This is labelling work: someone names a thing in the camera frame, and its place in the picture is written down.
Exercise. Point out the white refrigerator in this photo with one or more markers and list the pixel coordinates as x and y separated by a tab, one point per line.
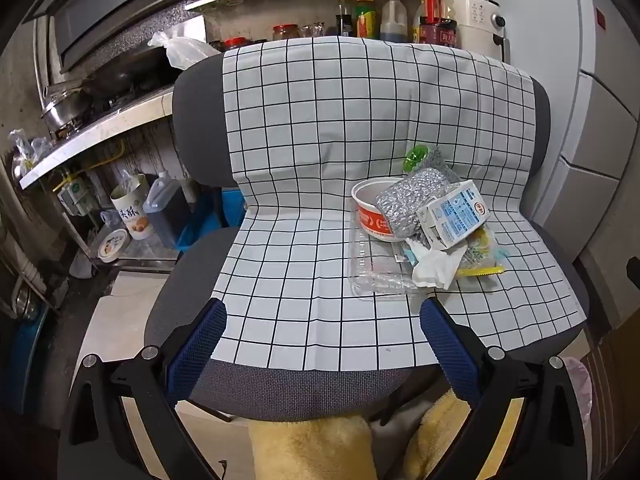
600	110

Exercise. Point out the clear plastic bag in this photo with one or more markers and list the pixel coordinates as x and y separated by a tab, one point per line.
185	50

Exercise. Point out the round white printed lid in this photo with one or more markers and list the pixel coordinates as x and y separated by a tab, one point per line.
112	245

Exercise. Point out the yellow fluffy pants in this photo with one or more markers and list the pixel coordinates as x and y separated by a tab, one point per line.
310	450

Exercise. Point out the white tissue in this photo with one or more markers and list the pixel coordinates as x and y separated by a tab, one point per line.
435	270

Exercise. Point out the yellow label sauce jar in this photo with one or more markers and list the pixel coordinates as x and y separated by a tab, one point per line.
366	22

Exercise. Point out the clear plastic tray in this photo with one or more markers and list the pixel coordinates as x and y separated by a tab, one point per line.
375	272

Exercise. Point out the black red label jar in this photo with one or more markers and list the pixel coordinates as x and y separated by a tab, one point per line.
440	35

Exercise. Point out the green plastic bottle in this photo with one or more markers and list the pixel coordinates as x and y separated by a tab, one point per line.
416	157

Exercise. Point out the white blue milk carton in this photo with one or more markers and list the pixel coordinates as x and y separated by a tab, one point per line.
455	215

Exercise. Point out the blue plastic crate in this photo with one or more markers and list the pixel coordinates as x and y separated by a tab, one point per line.
232	207

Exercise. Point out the grey office chair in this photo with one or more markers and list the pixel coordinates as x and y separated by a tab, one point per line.
280	387

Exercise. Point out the large dark vinegar bottle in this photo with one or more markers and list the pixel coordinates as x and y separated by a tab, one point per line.
394	22

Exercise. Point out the yellow snack wrapper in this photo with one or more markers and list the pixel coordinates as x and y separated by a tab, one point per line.
484	251

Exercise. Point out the steel range hood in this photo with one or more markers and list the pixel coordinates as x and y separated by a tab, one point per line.
115	10

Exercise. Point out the clear cooking oil bottle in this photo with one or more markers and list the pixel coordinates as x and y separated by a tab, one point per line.
434	7

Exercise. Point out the silver foil bag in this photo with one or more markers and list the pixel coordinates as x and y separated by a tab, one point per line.
400	205

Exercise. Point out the white kitchen counter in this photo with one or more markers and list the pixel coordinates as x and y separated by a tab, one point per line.
100	130

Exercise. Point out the white checkered cloth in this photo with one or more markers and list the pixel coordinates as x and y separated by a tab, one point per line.
320	160

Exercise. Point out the pink plastic bag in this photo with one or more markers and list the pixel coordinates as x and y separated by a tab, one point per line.
579	390

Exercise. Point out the yellow gas pipe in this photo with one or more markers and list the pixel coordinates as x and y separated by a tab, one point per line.
107	162

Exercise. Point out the steel cooking pot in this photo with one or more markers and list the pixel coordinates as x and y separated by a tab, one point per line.
62	107

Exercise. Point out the dark soy sauce bottle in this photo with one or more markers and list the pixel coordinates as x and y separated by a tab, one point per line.
343	20

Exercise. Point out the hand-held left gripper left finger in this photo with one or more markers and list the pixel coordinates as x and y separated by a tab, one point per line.
195	355

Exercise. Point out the red lid glass jar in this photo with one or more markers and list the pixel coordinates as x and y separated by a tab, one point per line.
285	32

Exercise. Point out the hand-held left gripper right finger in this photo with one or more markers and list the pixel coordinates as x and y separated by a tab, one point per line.
450	350

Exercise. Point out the dark liquid plastic jug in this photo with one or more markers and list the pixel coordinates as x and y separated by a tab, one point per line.
167	215

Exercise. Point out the black wok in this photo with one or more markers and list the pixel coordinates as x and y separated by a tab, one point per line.
125	72

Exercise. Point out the white kitchen appliance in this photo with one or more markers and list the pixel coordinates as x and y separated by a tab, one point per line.
477	20

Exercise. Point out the red instant noodle bowl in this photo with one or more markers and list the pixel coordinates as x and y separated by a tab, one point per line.
372	221

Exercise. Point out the blue plastic bin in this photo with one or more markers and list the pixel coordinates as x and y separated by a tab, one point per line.
30	360

